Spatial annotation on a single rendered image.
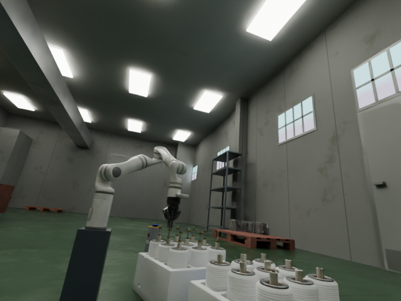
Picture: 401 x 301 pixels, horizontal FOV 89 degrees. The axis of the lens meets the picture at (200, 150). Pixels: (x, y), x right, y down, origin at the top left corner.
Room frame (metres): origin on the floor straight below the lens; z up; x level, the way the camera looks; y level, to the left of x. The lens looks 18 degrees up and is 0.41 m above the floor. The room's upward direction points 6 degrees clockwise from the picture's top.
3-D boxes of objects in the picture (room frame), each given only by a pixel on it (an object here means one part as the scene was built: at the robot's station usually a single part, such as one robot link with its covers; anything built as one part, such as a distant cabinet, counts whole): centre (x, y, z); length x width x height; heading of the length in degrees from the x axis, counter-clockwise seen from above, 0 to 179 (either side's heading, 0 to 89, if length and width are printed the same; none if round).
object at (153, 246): (1.27, 0.19, 0.16); 0.10 x 0.10 x 0.18
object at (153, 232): (1.44, 0.25, 0.16); 0.07 x 0.07 x 0.31; 34
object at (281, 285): (0.64, -0.24, 0.25); 0.08 x 0.08 x 0.01
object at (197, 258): (1.14, -0.04, 0.16); 0.10 x 0.10 x 0.18
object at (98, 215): (1.10, 0.48, 0.39); 0.09 x 0.09 x 0.17; 18
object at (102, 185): (1.10, 0.48, 0.54); 0.09 x 0.09 x 0.17; 60
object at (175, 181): (1.17, 0.13, 0.62); 0.09 x 0.07 x 0.15; 125
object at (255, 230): (4.32, -1.11, 0.20); 1.45 x 0.98 x 0.40; 18
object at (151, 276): (1.24, 0.02, 0.09); 0.39 x 0.39 x 0.18; 34
